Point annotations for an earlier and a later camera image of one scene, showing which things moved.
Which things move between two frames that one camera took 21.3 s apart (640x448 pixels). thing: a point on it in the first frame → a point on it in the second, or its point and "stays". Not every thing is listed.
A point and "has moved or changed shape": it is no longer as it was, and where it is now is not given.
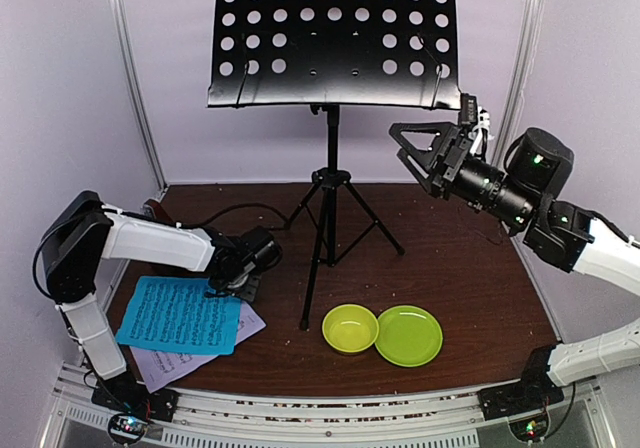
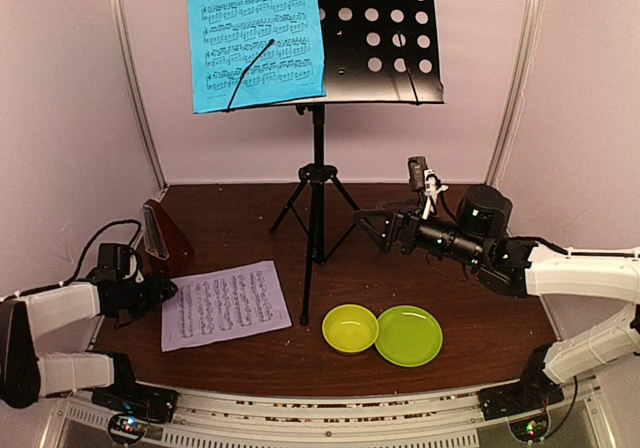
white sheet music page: (159, 366) → (223, 305)
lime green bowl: (350, 328) stays
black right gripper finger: (406, 147) → (381, 216)
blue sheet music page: (178, 314) → (231, 14)
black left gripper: (249, 292) → (159, 291)
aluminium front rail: (436, 419) stays
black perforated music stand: (333, 38) has moved or changed shape
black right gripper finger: (429, 180) → (383, 230)
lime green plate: (408, 336) stays
